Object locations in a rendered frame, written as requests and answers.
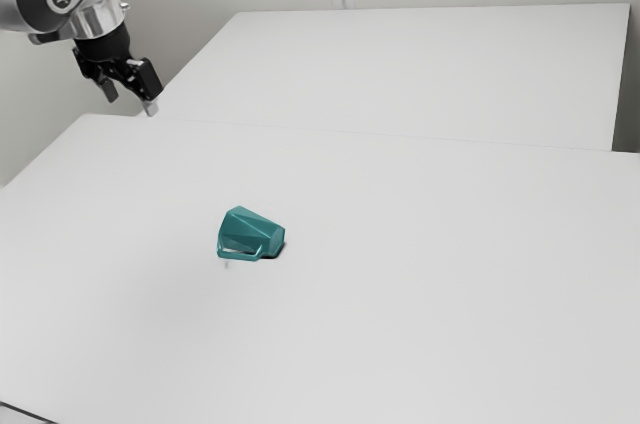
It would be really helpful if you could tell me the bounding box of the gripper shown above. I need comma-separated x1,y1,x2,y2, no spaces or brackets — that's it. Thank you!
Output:
71,25,165,119

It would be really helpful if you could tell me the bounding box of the teal faceted mug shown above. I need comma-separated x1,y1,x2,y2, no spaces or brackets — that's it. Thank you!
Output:
215,205,287,264

